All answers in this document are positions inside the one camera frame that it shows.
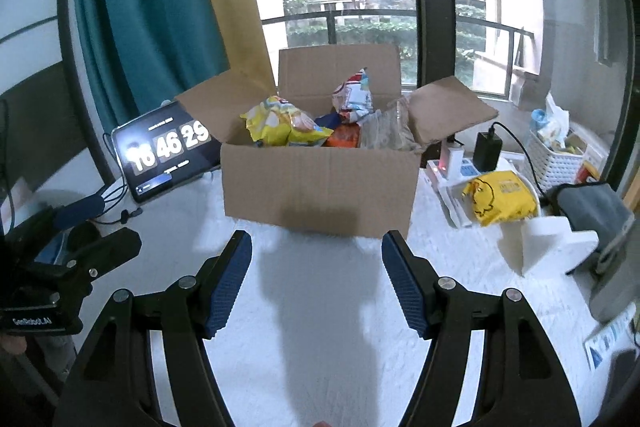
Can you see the white plastic basket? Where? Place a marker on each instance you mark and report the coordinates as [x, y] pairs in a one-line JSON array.
[[555, 167]]

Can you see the person's left hand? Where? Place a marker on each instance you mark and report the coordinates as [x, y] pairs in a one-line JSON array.
[[11, 344]]

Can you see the blue capped bottle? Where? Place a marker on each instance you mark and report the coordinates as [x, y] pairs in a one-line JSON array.
[[538, 119]]

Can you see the white charger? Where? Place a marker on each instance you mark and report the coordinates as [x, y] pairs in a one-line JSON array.
[[452, 164]]

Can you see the white power strip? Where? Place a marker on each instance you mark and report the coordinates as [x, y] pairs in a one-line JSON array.
[[452, 202]]

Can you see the teal curtain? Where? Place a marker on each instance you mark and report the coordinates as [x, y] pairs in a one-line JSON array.
[[145, 7]]

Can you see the clear bread packet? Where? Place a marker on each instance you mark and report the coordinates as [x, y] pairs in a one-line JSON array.
[[385, 129]]

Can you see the orange snack packet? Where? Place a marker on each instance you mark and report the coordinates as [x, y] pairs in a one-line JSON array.
[[342, 137]]

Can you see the black charger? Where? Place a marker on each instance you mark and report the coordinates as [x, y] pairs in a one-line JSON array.
[[486, 152]]

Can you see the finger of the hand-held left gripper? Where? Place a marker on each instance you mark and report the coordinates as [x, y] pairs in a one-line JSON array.
[[80, 207], [107, 247]]

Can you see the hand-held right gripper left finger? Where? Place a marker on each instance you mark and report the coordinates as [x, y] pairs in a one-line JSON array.
[[230, 287]]

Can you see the stainless steel tumbler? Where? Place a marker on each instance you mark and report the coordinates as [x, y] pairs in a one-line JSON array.
[[617, 282]]

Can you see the brown cardboard box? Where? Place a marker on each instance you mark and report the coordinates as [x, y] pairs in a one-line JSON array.
[[320, 187]]

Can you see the red yellow small packet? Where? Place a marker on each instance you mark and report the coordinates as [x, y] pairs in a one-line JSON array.
[[587, 172]]

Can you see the black balcony railing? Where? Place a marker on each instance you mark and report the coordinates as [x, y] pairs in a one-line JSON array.
[[370, 13]]

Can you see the white blue tube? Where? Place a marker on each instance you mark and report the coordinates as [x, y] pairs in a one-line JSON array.
[[607, 342]]

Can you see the grey pouch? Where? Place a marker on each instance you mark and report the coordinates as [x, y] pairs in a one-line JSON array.
[[595, 207]]

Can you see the white plastic stand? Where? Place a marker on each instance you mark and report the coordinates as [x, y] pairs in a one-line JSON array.
[[545, 242]]

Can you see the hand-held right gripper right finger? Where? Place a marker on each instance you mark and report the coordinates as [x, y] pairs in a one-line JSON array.
[[405, 287]]

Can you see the white red snack bag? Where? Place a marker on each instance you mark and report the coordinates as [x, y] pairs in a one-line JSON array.
[[352, 94]]

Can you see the yellow tissue pack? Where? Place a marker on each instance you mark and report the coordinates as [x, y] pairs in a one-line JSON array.
[[500, 199]]

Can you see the black tablet clock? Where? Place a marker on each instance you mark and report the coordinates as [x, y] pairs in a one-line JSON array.
[[165, 147]]

